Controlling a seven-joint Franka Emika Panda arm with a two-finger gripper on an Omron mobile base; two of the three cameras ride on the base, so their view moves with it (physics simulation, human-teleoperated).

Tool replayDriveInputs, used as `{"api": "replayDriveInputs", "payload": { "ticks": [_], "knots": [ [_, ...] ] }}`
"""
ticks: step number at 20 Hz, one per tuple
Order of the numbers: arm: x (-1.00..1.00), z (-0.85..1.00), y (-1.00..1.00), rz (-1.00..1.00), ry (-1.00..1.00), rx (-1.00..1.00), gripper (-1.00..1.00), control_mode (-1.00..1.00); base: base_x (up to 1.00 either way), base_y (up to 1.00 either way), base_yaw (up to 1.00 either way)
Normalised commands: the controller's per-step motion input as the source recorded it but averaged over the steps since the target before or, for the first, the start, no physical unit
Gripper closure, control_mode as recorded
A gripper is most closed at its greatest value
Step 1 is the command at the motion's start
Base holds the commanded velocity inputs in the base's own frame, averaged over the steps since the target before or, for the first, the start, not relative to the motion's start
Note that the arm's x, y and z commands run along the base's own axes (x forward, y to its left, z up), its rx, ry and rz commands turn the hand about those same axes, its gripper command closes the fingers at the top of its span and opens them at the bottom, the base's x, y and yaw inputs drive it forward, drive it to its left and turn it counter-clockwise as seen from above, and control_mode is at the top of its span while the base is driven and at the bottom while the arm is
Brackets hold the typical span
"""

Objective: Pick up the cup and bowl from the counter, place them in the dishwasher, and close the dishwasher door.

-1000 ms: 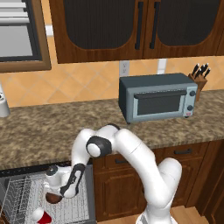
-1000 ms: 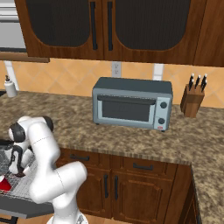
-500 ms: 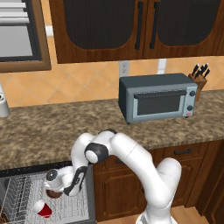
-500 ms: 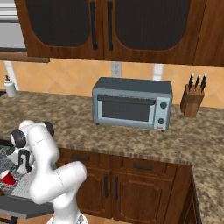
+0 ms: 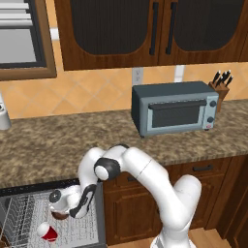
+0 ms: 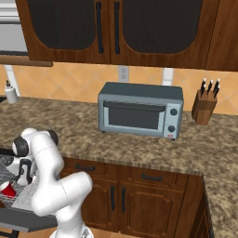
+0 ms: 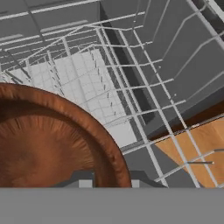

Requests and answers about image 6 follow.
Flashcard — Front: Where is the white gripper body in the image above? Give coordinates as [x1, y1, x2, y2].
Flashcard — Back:
[5, 156, 20, 178]

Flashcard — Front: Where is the red cup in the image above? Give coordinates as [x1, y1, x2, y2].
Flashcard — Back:
[0, 180, 17, 200]

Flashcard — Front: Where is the grey dishwasher rack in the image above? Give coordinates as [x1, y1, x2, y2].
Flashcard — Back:
[0, 153, 42, 212]

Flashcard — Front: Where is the dark grey dishwasher door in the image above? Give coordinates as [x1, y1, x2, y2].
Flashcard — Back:
[0, 205, 59, 233]

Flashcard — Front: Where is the wooden base cupboard door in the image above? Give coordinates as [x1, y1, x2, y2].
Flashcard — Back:
[118, 181, 188, 238]
[81, 178, 121, 233]

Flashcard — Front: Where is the wooden glass-front cupboard door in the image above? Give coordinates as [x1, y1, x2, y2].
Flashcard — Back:
[108, 0, 221, 71]
[15, 0, 112, 65]

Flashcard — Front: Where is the white soap dispenser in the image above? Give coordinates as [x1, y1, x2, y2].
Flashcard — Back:
[4, 79, 20, 105]

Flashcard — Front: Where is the wooden drawer front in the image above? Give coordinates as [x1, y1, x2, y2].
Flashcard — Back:
[59, 156, 110, 181]
[127, 165, 191, 188]

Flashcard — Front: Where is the silver range hood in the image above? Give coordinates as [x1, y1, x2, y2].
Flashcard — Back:
[0, 0, 30, 57]

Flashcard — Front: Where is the grey toaster oven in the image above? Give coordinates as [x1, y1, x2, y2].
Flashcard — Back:
[97, 81, 185, 141]

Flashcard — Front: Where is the wooden corner base cupboard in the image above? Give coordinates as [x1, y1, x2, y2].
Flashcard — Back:
[187, 175, 216, 238]

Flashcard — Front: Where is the wooden knife block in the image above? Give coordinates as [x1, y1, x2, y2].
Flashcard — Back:
[191, 89, 218, 126]

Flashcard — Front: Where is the wooden cupboard side panel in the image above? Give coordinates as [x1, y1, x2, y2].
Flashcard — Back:
[205, 0, 238, 73]

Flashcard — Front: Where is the black drawer handle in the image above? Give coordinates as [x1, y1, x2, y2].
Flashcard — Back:
[140, 172, 165, 182]
[73, 164, 97, 172]

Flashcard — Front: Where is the white wall strip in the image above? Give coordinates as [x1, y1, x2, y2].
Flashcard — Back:
[161, 67, 175, 86]
[4, 64, 21, 98]

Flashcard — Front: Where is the wooden wall shelf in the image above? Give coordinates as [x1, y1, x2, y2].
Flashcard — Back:
[0, 55, 54, 68]

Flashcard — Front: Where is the black base cupboard handle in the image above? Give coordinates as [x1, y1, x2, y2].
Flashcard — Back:
[120, 186, 127, 214]
[110, 184, 116, 213]

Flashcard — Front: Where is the white wall outlet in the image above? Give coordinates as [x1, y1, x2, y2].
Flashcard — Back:
[118, 65, 130, 84]

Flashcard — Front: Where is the black cupboard door handle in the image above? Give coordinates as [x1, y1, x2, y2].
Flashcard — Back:
[112, 1, 122, 56]
[95, 1, 105, 55]

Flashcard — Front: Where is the black handled knife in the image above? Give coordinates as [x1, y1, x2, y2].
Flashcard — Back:
[212, 78, 221, 99]
[199, 77, 207, 98]
[206, 79, 215, 95]

